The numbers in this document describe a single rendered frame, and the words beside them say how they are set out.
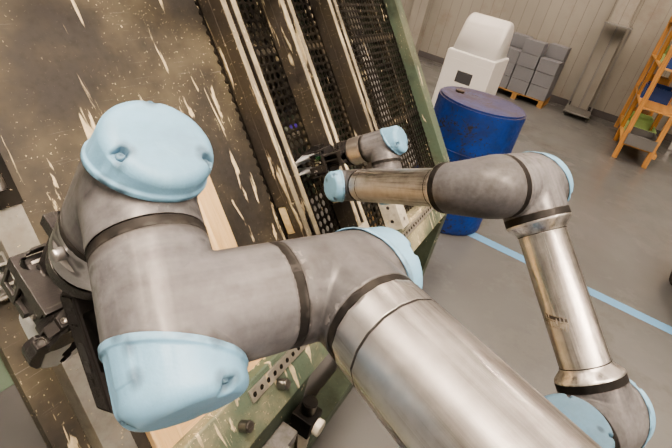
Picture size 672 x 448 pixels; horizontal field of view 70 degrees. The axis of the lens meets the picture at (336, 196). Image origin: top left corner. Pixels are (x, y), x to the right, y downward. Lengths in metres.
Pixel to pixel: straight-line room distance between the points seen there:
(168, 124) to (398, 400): 0.22
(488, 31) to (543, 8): 4.08
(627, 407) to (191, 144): 0.81
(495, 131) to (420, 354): 3.27
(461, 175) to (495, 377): 0.60
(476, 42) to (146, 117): 5.85
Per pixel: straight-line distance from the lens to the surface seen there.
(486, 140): 3.51
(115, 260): 0.30
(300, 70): 1.50
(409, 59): 2.35
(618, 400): 0.94
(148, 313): 0.28
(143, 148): 0.31
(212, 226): 1.14
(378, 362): 0.28
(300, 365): 1.29
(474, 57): 6.00
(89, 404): 0.96
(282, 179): 1.29
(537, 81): 9.16
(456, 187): 0.84
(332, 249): 0.33
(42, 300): 0.48
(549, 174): 0.92
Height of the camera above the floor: 1.81
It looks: 28 degrees down
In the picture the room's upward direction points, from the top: 14 degrees clockwise
